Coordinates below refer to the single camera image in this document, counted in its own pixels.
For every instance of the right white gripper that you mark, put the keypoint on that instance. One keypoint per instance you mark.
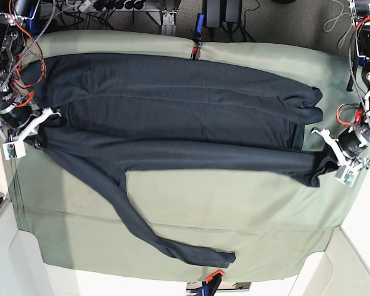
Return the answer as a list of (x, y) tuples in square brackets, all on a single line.
[(29, 133)]

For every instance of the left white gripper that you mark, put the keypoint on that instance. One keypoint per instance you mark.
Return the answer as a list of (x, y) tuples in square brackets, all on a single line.
[(346, 150)]

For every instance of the dark long-sleeve T-shirt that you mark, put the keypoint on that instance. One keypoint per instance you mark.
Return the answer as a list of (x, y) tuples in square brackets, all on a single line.
[(128, 112)]

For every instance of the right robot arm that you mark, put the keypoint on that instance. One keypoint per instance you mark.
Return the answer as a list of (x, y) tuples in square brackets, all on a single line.
[(21, 116)]

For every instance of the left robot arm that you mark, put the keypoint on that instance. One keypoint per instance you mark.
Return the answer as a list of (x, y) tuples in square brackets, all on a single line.
[(349, 115)]

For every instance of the green table cloth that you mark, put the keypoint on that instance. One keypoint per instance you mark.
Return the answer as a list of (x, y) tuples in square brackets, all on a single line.
[(271, 222)]

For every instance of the white power strip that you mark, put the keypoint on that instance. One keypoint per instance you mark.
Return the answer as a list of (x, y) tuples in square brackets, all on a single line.
[(78, 6)]

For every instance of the top centre blue-orange clamp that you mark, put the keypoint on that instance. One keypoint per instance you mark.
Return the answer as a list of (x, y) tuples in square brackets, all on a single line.
[(197, 37)]

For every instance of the bottom orange-black clamp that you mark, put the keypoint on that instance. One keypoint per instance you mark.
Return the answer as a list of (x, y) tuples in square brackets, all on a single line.
[(211, 284)]

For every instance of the black power adapter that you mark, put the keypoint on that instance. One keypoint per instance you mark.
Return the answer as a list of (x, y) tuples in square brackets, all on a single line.
[(218, 11)]

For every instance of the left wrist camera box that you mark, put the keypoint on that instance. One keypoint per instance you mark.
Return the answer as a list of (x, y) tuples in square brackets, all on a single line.
[(346, 175)]

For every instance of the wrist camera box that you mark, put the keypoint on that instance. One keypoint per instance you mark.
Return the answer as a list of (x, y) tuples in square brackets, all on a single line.
[(346, 175), (14, 150)]

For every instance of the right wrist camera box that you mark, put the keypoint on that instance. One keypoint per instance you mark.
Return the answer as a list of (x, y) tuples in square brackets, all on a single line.
[(14, 150)]

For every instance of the metal table bracket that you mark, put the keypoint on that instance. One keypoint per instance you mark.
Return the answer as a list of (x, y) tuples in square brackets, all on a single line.
[(168, 22)]

